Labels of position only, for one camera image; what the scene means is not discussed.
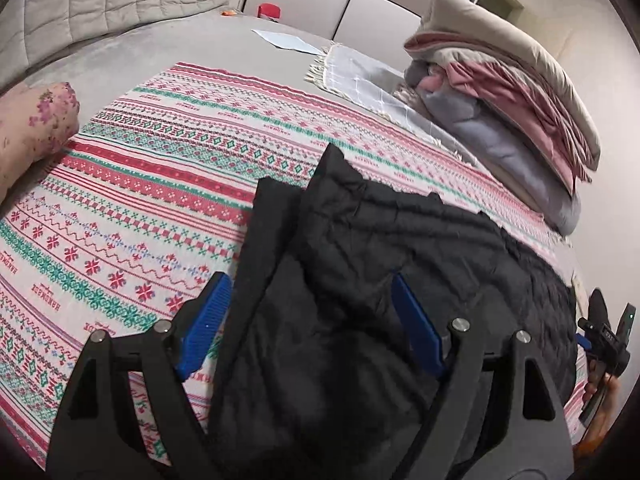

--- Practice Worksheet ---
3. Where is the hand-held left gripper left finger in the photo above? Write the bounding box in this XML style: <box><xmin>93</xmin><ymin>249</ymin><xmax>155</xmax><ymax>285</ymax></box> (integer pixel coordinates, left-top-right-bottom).
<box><xmin>47</xmin><ymin>272</ymin><xmax>233</xmax><ymax>480</ymax></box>

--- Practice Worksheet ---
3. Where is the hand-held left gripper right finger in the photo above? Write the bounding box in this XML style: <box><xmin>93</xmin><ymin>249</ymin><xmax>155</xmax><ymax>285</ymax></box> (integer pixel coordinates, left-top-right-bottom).
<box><xmin>390</xmin><ymin>274</ymin><xmax>576</xmax><ymax>480</ymax></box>

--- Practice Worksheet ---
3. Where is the black quilted jacket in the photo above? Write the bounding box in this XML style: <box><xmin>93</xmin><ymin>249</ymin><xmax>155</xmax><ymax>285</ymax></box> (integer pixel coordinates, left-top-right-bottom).
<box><xmin>205</xmin><ymin>142</ymin><xmax>583</xmax><ymax>480</ymax></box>

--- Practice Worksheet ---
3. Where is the person's right hand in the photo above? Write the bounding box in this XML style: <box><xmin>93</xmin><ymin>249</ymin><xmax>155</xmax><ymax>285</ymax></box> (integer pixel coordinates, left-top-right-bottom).
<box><xmin>583</xmin><ymin>372</ymin><xmax>624</xmax><ymax>437</ymax></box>

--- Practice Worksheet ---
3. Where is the red green patterned blanket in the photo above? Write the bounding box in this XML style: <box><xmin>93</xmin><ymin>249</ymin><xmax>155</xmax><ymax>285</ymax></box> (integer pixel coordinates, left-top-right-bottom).
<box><xmin>0</xmin><ymin>62</ymin><xmax>588</xmax><ymax>466</ymax></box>

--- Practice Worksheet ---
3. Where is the pink folded sheet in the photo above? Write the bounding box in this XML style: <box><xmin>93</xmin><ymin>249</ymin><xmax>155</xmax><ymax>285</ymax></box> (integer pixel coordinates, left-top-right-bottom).
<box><xmin>415</xmin><ymin>62</ymin><xmax>592</xmax><ymax>196</ymax></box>

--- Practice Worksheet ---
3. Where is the pink floral pillow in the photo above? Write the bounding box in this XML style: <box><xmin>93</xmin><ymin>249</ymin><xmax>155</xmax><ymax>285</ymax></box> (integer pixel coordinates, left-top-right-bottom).
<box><xmin>0</xmin><ymin>82</ymin><xmax>81</xmax><ymax>201</ymax></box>

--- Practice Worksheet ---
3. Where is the white fringed cloth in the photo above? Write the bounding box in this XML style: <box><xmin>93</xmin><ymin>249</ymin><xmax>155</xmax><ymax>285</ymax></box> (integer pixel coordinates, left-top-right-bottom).
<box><xmin>305</xmin><ymin>44</ymin><xmax>481</xmax><ymax>166</ymax></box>

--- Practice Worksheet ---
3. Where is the grey bed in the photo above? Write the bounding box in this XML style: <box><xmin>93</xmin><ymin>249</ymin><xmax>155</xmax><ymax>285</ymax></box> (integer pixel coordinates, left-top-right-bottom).
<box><xmin>0</xmin><ymin>10</ymin><xmax>591</xmax><ymax>311</ymax></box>

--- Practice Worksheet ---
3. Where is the white paper sheet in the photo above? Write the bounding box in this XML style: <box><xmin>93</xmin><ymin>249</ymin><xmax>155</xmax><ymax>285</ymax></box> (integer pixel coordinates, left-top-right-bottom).
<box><xmin>251</xmin><ymin>29</ymin><xmax>326</xmax><ymax>56</ymax></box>

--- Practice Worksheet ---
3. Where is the stack of folded duvets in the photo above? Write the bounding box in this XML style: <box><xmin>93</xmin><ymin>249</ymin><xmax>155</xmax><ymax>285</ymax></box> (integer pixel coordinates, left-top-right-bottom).
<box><xmin>404</xmin><ymin>0</ymin><xmax>601</xmax><ymax>171</ymax></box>

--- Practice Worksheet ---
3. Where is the white wardrobe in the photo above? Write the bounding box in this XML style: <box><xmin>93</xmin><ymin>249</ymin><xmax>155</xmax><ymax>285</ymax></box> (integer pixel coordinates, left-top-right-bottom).
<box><xmin>240</xmin><ymin>0</ymin><xmax>493</xmax><ymax>77</ymax></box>

